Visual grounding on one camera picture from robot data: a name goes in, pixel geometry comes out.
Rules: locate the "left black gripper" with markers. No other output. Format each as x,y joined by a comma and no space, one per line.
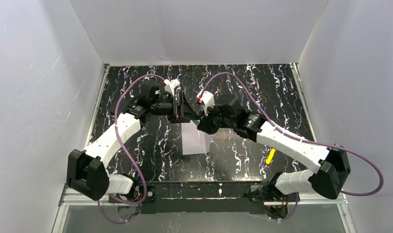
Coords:
177,107

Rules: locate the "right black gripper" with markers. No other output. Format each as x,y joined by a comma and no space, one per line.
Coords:
208,120

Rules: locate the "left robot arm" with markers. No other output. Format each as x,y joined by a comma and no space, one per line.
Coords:
87,168

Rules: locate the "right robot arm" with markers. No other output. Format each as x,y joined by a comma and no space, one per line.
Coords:
327,168

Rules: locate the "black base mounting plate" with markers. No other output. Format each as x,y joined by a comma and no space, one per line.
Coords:
199,196

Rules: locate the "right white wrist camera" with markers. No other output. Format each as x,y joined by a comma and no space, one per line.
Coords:
206,98

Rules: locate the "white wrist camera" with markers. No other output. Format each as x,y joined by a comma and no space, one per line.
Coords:
206,98
171,85

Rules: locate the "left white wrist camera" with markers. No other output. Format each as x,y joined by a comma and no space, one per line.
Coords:
171,85

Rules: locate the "yellow handled screwdriver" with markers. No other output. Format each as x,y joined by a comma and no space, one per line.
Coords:
269,158

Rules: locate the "aluminium frame rail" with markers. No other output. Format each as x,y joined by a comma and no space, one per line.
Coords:
75,207

